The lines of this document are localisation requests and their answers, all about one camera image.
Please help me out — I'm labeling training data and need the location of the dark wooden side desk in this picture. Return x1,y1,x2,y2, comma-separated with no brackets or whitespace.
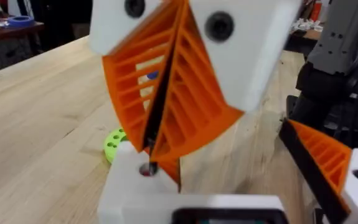
0,21,46,78

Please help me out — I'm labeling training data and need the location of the finger of the white orange right gripper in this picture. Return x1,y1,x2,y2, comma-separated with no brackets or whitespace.
89,0,180,154
149,0,303,162

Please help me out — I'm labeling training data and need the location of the white orange left gripper right finger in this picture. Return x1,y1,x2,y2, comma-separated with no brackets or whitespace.
278,119,358,224

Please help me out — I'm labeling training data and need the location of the white orange left gripper left finger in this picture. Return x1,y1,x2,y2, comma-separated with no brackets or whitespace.
97,140,182,224

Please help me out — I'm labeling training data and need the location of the green disc with holes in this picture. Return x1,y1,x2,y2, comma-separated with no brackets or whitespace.
103,127,128,164

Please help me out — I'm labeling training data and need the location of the heap of white clutter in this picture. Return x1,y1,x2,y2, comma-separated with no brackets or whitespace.
292,17,324,32

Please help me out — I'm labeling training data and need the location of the blue tape roll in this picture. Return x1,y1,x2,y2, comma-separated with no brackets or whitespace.
6,15,35,28

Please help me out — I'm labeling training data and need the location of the small dark screw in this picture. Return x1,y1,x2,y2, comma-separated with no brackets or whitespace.
146,139,158,177

